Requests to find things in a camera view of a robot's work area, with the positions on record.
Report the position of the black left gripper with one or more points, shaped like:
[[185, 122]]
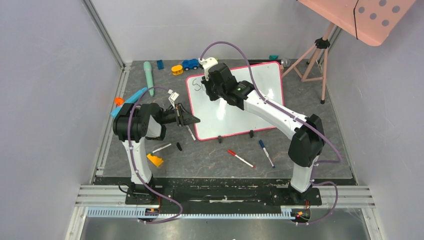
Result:
[[189, 120]]

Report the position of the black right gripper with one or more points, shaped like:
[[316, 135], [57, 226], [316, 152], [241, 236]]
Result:
[[208, 89]]

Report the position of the pink framed whiteboard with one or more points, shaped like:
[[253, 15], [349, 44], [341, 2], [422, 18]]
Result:
[[217, 118]]

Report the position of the black marker cap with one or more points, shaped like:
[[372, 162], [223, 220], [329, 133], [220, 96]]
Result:
[[179, 146]]

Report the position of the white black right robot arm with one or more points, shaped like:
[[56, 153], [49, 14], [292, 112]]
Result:
[[306, 133]]

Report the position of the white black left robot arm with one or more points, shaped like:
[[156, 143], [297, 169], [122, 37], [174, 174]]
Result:
[[134, 125]]

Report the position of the purple capped white marker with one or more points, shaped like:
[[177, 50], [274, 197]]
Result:
[[191, 133]]

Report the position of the green capped white marker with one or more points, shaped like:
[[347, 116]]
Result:
[[160, 148]]

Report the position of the blue toy car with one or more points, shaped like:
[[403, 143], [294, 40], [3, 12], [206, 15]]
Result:
[[190, 64]]

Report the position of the yellow toy piece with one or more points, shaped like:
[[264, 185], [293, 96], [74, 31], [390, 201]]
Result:
[[177, 69]]

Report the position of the blue toy stick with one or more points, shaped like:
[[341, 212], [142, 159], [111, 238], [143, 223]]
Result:
[[131, 100]]

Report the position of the small dark blue block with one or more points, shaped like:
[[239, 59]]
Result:
[[160, 64]]

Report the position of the yellow plastic wedge piece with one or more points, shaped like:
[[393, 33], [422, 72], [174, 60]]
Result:
[[157, 161]]

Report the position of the red capped white marker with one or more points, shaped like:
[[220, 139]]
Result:
[[240, 158]]

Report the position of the mint green toy stick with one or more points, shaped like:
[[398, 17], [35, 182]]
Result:
[[147, 67]]

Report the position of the clear round ball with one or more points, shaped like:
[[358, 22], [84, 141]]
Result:
[[285, 62]]

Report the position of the small orange toy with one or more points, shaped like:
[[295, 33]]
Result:
[[119, 101]]

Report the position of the blue capped white marker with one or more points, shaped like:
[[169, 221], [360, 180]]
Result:
[[262, 145]]

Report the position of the pink tripod stand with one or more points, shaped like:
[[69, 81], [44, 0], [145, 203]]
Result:
[[321, 45]]

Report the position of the pink perforated panel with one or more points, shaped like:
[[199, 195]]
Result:
[[370, 21]]

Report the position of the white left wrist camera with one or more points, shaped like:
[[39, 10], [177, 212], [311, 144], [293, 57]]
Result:
[[173, 96]]

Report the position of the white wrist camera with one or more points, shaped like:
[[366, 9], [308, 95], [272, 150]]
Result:
[[173, 96], [206, 64]]

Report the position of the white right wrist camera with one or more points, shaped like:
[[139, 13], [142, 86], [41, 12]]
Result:
[[206, 64]]

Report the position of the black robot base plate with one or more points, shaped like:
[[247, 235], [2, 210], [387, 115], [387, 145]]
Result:
[[221, 195]]

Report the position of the white toothed cable rail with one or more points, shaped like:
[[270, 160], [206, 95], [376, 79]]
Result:
[[142, 213]]

